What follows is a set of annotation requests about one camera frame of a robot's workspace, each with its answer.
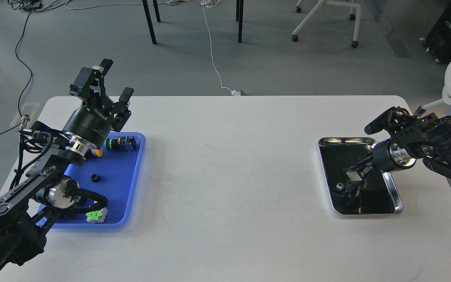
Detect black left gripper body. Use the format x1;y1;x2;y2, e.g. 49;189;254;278
62;67;131;148

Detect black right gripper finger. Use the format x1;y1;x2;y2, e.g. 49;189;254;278
337;179;368;202
343;161;373;184

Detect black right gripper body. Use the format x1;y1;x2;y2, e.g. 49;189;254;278
357;139;417;177

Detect small black gear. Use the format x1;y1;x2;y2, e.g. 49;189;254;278
90;173;100;183

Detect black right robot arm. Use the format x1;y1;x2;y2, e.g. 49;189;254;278
336;107;451;203

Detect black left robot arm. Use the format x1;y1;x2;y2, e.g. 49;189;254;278
0;59;133;270

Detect silver metal tray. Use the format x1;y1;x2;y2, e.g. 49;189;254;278
318;137;403;215

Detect yellow push button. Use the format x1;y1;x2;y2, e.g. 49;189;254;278
90;148;103;157

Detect blue plastic tray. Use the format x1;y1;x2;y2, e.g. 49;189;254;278
52;132;146;229

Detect green white push button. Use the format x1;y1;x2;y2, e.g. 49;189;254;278
85;208;108;224

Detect white rolling chair base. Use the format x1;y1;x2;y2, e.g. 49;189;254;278
291;0;362;49

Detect black table legs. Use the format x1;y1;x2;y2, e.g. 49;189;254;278
141;0;245;45

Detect green button black switch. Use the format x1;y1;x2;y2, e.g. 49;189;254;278
104;136;136;152

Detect black floor cable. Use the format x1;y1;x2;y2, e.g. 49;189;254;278
0;0;65;196

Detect white floor cable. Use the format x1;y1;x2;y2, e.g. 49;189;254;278
200;0;242;96

